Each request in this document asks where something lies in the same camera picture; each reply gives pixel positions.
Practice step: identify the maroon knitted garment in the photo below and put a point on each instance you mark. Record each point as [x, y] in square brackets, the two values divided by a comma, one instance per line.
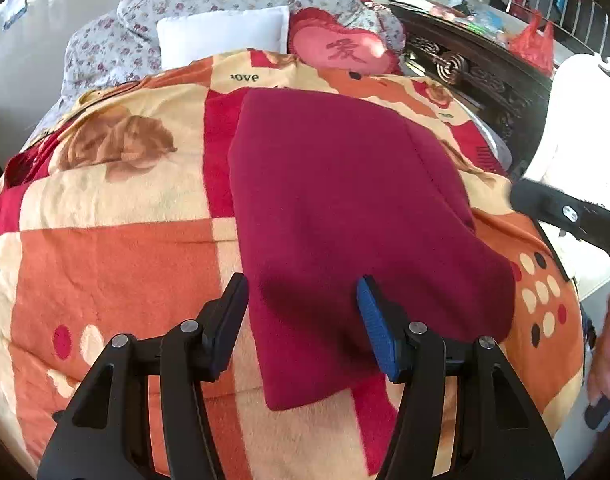
[345, 200]

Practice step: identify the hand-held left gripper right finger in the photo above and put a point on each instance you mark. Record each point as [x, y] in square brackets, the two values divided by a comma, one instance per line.
[377, 330]

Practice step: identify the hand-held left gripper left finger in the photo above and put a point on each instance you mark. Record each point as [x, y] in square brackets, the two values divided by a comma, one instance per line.
[230, 320]

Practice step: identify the dark carved wooden furniture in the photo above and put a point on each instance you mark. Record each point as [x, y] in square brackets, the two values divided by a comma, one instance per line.
[485, 85]

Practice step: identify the white chair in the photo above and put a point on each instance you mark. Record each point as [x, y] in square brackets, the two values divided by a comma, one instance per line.
[580, 125]

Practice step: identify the person's right hand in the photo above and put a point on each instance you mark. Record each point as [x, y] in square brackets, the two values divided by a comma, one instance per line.
[607, 355]

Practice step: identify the red heart cushion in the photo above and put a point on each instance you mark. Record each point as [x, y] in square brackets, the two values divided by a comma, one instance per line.
[345, 50]

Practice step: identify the white paper sheet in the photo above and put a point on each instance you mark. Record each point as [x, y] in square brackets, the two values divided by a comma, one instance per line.
[410, 0]

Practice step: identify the colourful packets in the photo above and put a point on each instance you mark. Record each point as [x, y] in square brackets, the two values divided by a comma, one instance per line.
[477, 20]

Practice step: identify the red plastic bag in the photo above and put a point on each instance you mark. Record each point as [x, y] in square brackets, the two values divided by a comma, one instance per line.
[535, 45]

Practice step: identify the metal railing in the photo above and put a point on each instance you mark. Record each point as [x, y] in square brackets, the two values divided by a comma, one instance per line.
[582, 15]

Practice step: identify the orange red printed blanket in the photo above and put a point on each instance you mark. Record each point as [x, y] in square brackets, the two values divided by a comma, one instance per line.
[110, 260]

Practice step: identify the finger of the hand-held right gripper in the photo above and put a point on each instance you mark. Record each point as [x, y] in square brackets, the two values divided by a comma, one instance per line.
[570, 212]

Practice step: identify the white pillow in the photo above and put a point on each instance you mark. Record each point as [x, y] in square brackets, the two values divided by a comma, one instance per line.
[220, 35]

